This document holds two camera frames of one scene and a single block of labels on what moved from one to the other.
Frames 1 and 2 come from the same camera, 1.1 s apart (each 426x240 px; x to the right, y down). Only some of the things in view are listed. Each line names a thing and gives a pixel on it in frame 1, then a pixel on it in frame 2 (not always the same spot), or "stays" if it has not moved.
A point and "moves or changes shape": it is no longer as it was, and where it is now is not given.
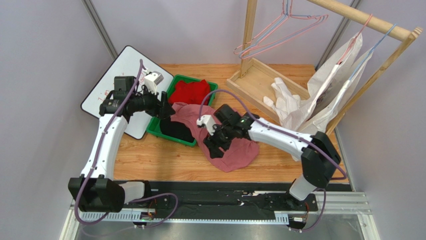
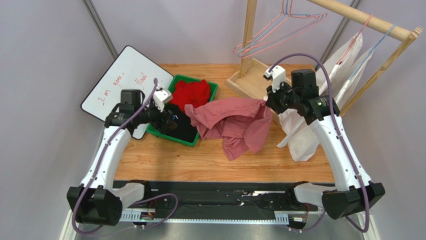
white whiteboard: x=126 y=63 stays
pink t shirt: x=241 y=154 moves or changes shape
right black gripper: x=219 y=136 -> x=274 y=101
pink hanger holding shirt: x=355 y=41 stays
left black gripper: x=162 y=109 -> x=164 y=126
